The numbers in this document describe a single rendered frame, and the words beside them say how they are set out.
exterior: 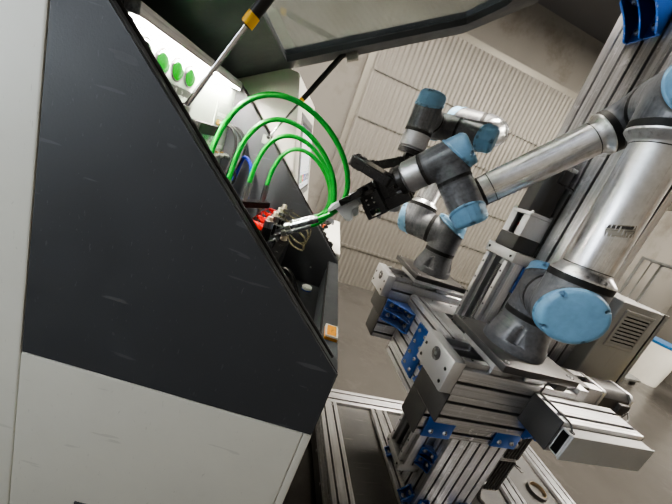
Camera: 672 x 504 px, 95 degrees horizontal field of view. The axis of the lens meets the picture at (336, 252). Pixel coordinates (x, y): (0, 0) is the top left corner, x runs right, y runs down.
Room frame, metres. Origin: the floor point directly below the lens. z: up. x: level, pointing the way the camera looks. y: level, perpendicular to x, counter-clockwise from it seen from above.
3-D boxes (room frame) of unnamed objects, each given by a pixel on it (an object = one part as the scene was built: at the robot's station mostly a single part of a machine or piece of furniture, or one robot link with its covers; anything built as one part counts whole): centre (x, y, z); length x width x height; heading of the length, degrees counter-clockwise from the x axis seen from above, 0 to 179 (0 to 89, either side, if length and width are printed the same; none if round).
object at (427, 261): (1.24, -0.39, 1.09); 0.15 x 0.15 x 0.10
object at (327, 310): (0.86, -0.03, 0.87); 0.62 x 0.04 x 0.16; 5
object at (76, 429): (0.83, 0.23, 0.39); 0.70 x 0.58 x 0.79; 5
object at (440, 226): (1.24, -0.38, 1.20); 0.13 x 0.12 x 0.14; 65
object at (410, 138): (0.93, -0.10, 1.44); 0.08 x 0.08 x 0.05
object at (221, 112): (1.05, 0.49, 1.20); 0.13 x 0.03 x 0.31; 5
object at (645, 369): (4.18, -4.63, 0.30); 0.51 x 0.49 x 0.60; 16
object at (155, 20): (0.81, 0.47, 1.43); 0.54 x 0.03 x 0.02; 5
